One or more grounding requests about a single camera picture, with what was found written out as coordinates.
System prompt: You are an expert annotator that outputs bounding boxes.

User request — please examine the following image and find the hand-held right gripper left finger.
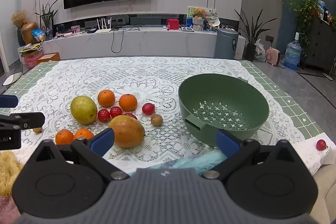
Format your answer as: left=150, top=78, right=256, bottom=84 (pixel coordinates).
left=28, top=128, right=130, bottom=180

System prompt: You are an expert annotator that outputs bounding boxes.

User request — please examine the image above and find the gold vase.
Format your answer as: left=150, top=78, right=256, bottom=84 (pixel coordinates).
left=21, top=21, right=38, bottom=44

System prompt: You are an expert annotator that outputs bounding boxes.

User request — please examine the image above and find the pink heater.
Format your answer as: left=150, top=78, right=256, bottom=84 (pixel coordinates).
left=266, top=47, right=281, bottom=66

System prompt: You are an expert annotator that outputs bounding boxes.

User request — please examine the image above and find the row of bottles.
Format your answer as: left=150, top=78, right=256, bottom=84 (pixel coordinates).
left=318, top=0, right=336, bottom=24

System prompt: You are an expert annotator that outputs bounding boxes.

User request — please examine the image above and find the white paper fan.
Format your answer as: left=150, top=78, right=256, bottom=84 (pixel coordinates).
left=206, top=9, right=220, bottom=28

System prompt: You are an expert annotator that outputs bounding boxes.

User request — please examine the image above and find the green checkered mat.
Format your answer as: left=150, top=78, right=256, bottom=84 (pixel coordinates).
left=0, top=59, right=326, bottom=140

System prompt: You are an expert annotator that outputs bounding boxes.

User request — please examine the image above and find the yellow plush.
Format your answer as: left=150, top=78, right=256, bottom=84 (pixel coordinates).
left=0, top=151, right=24, bottom=197

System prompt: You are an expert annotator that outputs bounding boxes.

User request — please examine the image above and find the green colander bowl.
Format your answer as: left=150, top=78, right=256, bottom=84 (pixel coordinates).
left=178, top=73, right=270, bottom=147

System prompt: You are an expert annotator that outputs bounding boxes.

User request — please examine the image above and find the brown teddy bear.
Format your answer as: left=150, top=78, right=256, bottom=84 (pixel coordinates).
left=192, top=7, right=206, bottom=19

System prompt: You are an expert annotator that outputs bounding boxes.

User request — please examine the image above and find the pink box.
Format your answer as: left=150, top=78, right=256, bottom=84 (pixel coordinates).
left=21, top=52, right=45, bottom=68

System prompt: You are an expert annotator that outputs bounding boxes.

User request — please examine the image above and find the dark sideboard cabinet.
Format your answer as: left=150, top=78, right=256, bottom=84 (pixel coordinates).
left=306, top=15, right=336, bottom=73

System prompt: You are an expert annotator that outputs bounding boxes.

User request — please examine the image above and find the orange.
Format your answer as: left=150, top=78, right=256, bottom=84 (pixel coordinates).
left=55, top=129, right=74, bottom=145
left=119, top=94, right=138, bottom=111
left=98, top=90, right=116, bottom=107
left=73, top=129, right=94, bottom=141

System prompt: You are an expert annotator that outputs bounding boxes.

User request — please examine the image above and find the pile of colourful packets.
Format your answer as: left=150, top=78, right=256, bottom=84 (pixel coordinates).
left=19, top=43, right=42, bottom=55

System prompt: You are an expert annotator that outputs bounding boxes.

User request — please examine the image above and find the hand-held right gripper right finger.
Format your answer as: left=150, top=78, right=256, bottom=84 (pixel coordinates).
left=202, top=129, right=306, bottom=180

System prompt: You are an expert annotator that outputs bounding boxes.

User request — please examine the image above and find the white plastic bag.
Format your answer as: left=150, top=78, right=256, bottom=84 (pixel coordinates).
left=254, top=39, right=266, bottom=62

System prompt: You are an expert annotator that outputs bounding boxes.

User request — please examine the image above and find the green plant in glass vase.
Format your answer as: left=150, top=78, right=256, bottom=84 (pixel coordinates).
left=34, top=0, right=61, bottom=41

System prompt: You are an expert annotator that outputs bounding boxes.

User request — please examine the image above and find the pink plush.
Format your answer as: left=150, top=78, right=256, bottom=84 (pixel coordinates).
left=0, top=195, right=21, bottom=224

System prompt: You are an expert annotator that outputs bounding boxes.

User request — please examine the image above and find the yellow-red ripe mango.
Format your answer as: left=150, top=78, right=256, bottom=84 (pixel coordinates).
left=108, top=114, right=146, bottom=148

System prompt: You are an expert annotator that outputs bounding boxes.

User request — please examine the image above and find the white lace tablecloth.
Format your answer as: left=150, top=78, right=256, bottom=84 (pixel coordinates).
left=12, top=57, right=306, bottom=174

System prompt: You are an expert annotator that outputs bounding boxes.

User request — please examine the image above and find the green picture book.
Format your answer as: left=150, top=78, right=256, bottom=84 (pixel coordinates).
left=187, top=6, right=200, bottom=18

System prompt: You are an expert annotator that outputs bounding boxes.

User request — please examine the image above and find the white round floor device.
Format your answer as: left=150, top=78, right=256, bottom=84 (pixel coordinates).
left=2, top=72, right=23, bottom=86

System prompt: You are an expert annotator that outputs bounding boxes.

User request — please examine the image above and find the white router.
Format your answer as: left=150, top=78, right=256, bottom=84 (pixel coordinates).
left=94, top=17, right=114, bottom=34

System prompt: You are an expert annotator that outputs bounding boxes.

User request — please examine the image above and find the orange cardboard box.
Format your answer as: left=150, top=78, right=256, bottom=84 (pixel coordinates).
left=37, top=52, right=60, bottom=63

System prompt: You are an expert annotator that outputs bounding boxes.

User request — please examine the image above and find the grey pedal trash can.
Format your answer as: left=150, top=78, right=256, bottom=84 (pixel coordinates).
left=214, top=28, right=239, bottom=60

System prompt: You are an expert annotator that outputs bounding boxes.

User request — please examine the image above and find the dried grass bouquet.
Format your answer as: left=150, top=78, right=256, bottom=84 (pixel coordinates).
left=10, top=10, right=28, bottom=29

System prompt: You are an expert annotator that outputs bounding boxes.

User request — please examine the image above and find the long-leaf potted plant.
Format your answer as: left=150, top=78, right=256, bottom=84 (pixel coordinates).
left=234, top=9, right=277, bottom=61

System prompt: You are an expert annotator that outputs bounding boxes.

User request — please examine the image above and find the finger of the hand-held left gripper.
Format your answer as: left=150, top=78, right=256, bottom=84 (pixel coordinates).
left=0, top=112, right=46, bottom=131
left=0, top=95, right=19, bottom=109

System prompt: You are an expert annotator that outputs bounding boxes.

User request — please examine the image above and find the green mango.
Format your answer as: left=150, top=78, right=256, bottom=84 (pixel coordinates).
left=70, top=96, right=98, bottom=125

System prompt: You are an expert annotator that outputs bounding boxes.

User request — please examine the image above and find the black power cable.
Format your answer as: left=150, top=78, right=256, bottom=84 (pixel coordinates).
left=111, top=26, right=142, bottom=53

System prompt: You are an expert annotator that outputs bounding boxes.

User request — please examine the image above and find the blue water jug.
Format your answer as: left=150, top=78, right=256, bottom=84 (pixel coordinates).
left=283, top=32, right=302, bottom=71

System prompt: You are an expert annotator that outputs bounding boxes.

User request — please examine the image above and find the white box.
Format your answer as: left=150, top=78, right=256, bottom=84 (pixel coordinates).
left=298, top=133, right=332, bottom=176

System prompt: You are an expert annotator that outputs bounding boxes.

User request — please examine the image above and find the blue snack bag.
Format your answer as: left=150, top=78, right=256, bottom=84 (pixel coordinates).
left=31, top=28, right=47, bottom=43

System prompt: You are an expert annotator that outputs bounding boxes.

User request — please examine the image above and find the white marble television console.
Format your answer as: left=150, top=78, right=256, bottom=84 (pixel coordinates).
left=39, top=13, right=248, bottom=60

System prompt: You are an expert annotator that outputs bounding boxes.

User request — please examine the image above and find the leafy pothos plant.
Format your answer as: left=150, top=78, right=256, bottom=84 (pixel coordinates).
left=289, top=0, right=319, bottom=56

